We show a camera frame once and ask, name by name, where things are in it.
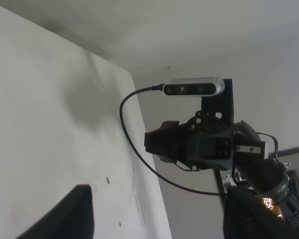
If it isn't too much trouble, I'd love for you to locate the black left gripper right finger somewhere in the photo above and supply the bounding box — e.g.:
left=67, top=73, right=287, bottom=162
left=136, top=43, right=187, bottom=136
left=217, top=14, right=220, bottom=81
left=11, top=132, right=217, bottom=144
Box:
left=223, top=187, right=299, bottom=239

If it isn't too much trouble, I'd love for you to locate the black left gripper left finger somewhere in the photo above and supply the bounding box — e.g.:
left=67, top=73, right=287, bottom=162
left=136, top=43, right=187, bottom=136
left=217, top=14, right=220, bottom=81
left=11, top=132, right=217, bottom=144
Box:
left=18, top=185, right=94, bottom=239

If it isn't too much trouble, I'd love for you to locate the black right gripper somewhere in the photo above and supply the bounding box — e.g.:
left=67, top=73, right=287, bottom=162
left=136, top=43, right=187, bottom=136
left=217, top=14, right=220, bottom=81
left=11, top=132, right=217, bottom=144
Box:
left=144, top=112, right=235, bottom=171

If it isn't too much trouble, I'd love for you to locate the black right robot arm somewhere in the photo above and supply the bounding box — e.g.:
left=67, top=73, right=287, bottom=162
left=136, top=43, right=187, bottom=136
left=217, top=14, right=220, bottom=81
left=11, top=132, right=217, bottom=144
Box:
left=145, top=112, right=299, bottom=239

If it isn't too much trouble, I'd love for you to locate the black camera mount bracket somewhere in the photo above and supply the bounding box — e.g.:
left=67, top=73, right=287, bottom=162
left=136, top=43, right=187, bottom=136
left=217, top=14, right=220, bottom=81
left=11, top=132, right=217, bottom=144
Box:
left=201, top=79, right=234, bottom=124

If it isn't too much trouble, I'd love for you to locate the silver depth camera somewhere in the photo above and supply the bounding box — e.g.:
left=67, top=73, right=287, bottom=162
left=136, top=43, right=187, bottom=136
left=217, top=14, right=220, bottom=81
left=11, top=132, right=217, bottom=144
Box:
left=163, top=77, right=225, bottom=97

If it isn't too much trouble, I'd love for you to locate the black camera cable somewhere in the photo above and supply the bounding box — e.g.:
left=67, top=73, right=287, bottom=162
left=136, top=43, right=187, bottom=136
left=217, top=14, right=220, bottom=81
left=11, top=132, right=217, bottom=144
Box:
left=119, top=84, right=224, bottom=196

